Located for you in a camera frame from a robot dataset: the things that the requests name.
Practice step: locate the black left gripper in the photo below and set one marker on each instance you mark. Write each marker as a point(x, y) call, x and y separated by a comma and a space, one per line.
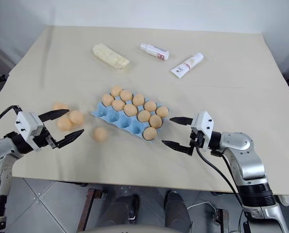
point(45, 141)

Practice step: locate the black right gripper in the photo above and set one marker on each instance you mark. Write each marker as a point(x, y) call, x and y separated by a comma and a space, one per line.
point(196, 140)

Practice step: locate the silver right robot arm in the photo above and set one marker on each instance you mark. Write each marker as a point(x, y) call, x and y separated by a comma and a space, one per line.
point(246, 157)

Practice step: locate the blue egg tray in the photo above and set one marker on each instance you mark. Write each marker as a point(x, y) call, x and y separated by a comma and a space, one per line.
point(115, 119)

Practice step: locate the brown egg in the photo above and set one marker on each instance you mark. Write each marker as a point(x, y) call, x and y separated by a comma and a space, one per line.
point(150, 106)
point(143, 116)
point(116, 91)
point(58, 106)
point(155, 121)
point(126, 95)
point(138, 99)
point(64, 124)
point(150, 133)
point(162, 112)
point(130, 109)
point(118, 105)
point(100, 134)
point(107, 99)
point(76, 117)

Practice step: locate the white cream tube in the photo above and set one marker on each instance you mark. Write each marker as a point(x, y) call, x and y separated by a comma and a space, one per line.
point(188, 65)

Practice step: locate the dark rounded shape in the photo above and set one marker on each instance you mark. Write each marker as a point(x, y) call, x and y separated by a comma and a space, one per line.
point(175, 208)
point(122, 210)

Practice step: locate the pale yellow food packet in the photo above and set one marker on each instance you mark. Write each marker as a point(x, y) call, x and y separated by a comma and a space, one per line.
point(110, 56)

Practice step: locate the white bottle with red label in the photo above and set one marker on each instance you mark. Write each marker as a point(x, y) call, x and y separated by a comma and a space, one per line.
point(155, 51)

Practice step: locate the rusty metal table leg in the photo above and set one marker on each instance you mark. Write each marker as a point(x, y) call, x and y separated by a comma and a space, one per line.
point(89, 208)
point(222, 219)

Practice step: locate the white rounded object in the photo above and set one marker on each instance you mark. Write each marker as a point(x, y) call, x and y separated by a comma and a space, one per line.
point(285, 199)

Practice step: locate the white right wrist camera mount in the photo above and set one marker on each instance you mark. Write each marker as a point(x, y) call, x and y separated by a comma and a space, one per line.
point(203, 122)

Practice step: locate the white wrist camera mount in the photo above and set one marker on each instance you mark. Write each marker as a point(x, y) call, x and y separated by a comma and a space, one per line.
point(203, 122)
point(27, 125)

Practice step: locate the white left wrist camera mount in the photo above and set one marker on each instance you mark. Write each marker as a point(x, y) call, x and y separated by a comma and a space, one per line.
point(27, 125)

